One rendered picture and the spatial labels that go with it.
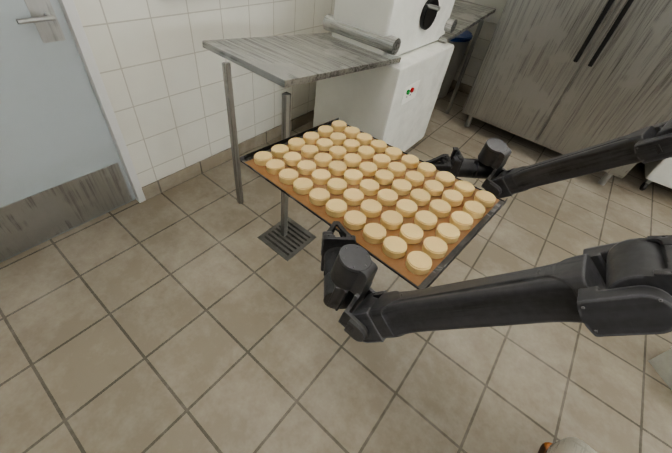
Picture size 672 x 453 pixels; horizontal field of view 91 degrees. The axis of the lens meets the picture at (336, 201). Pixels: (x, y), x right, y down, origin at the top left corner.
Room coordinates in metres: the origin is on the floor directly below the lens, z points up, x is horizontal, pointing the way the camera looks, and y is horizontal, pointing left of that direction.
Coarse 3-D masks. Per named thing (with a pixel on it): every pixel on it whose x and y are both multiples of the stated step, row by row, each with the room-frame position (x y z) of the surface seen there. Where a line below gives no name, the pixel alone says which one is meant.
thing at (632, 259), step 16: (624, 240) 0.27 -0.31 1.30; (640, 240) 0.26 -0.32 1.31; (656, 240) 0.25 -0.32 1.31; (608, 256) 0.26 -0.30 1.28; (624, 256) 0.24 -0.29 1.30; (640, 256) 0.23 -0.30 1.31; (656, 256) 0.23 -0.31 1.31; (608, 272) 0.23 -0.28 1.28; (624, 272) 0.21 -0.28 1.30; (640, 272) 0.21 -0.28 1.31; (656, 272) 0.20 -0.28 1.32; (608, 288) 0.20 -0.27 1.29
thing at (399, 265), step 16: (336, 160) 0.79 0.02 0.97; (368, 160) 0.81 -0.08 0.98; (400, 160) 0.83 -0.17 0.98; (272, 176) 0.67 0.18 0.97; (304, 176) 0.69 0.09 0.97; (336, 176) 0.71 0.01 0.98; (432, 176) 0.76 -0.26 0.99; (288, 192) 0.61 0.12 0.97; (320, 208) 0.57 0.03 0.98; (352, 208) 0.58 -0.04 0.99; (384, 208) 0.60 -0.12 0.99; (384, 256) 0.44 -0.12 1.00; (400, 272) 0.40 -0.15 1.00
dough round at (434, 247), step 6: (426, 240) 0.48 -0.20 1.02; (432, 240) 0.49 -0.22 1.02; (438, 240) 0.49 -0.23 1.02; (426, 246) 0.47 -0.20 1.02; (432, 246) 0.47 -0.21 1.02; (438, 246) 0.47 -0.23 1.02; (444, 246) 0.47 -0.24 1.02; (426, 252) 0.46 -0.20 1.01; (432, 252) 0.45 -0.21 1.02; (438, 252) 0.45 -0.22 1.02; (444, 252) 0.46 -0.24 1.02; (438, 258) 0.45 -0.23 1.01
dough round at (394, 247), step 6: (384, 240) 0.47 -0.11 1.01; (390, 240) 0.47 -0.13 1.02; (396, 240) 0.47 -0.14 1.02; (402, 240) 0.47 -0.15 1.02; (384, 246) 0.45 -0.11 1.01; (390, 246) 0.45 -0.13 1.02; (396, 246) 0.46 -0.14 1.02; (402, 246) 0.46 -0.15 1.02; (384, 252) 0.45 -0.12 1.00; (390, 252) 0.44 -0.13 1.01; (396, 252) 0.44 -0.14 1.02; (402, 252) 0.44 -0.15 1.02; (396, 258) 0.44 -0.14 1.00
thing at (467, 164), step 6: (456, 150) 0.84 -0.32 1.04; (462, 156) 0.81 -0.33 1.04; (462, 162) 0.80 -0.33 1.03; (468, 162) 0.82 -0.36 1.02; (474, 162) 0.83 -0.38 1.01; (462, 168) 0.80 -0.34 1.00; (468, 168) 0.81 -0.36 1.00; (474, 168) 0.81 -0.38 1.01; (456, 174) 0.79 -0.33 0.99; (462, 174) 0.80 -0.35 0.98; (468, 174) 0.80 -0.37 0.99
